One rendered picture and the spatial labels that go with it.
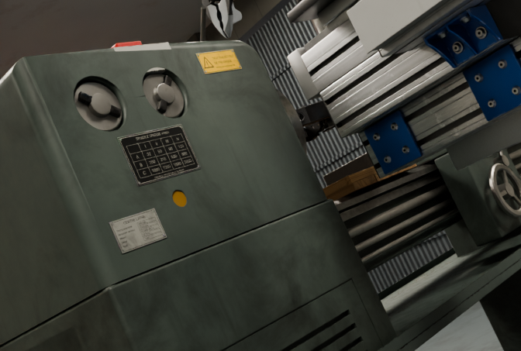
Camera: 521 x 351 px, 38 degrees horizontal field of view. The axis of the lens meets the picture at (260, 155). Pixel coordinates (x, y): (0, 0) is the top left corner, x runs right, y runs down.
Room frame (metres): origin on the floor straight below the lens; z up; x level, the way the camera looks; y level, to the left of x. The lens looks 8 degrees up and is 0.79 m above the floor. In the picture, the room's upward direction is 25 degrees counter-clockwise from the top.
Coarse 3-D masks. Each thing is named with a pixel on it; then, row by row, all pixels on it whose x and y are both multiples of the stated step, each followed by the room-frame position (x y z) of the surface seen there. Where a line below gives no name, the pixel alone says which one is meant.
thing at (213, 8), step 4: (212, 4) 1.78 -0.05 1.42; (216, 4) 1.78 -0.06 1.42; (208, 8) 1.78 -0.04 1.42; (212, 8) 1.77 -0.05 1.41; (216, 8) 1.76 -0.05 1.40; (212, 12) 1.77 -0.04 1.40; (216, 12) 1.77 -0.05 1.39; (220, 12) 1.78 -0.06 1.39; (212, 16) 1.78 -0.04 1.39; (216, 16) 1.77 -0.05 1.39; (220, 16) 1.78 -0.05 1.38; (212, 20) 1.78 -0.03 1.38; (216, 20) 1.77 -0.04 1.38; (220, 20) 1.77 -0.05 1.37; (216, 24) 1.78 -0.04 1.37; (220, 24) 1.77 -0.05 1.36; (216, 28) 1.78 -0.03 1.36; (220, 28) 1.77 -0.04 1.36; (220, 32) 1.78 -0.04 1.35; (224, 36) 1.78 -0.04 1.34
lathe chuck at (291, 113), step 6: (276, 90) 1.78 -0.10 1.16; (282, 96) 1.77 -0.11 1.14; (282, 102) 1.76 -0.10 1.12; (288, 102) 1.77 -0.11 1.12; (288, 108) 1.76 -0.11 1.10; (294, 108) 1.77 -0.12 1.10; (288, 114) 1.75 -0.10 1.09; (294, 114) 1.76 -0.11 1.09; (294, 120) 1.76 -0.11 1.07; (300, 120) 1.77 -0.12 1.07; (294, 126) 1.75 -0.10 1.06; (300, 126) 1.77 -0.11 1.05; (300, 132) 1.76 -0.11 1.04; (300, 138) 1.76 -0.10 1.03; (306, 150) 1.79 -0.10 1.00
